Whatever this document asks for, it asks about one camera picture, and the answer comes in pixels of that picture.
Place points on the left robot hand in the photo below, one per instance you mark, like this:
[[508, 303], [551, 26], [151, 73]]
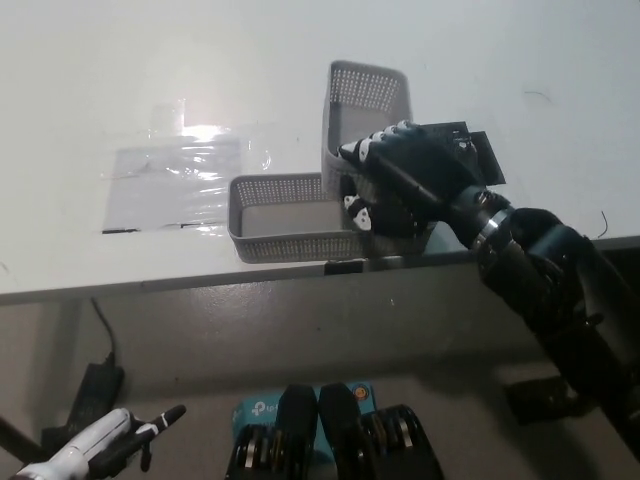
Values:
[[95, 440]]

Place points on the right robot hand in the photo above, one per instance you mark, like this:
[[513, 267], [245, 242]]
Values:
[[425, 170]]

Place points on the short grey perforated basket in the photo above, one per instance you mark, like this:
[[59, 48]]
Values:
[[365, 85]]

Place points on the teal cardboard router box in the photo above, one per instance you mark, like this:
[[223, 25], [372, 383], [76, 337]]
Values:
[[257, 407]]

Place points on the black power adapter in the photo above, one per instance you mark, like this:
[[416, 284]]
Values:
[[97, 395]]

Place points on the long grey perforated basket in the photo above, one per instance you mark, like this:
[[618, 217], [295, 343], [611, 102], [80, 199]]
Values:
[[295, 247]]

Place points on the clear plastic sheet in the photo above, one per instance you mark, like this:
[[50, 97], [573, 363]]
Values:
[[175, 185]]

